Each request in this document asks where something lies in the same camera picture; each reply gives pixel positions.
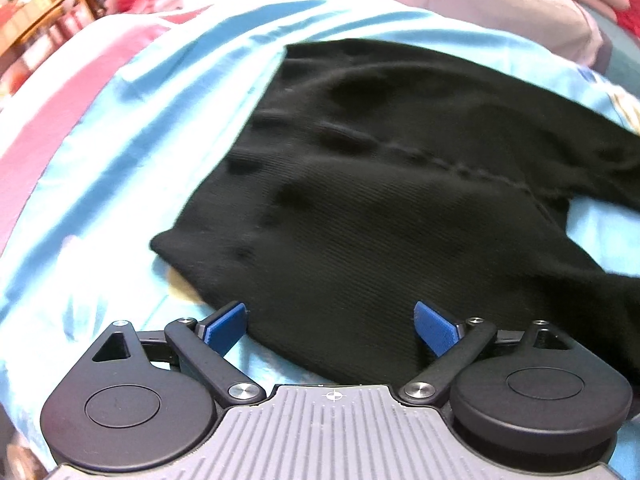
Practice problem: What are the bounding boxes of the black ribbed pants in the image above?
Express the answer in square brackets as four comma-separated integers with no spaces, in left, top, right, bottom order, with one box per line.
[151,40,639,386]

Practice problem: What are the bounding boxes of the blue floral bed sheet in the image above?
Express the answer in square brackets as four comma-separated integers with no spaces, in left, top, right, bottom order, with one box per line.
[1,0,617,460]

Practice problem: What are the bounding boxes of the wooden shelf rack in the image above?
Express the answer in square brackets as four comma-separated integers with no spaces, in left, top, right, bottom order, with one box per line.
[0,0,109,68]

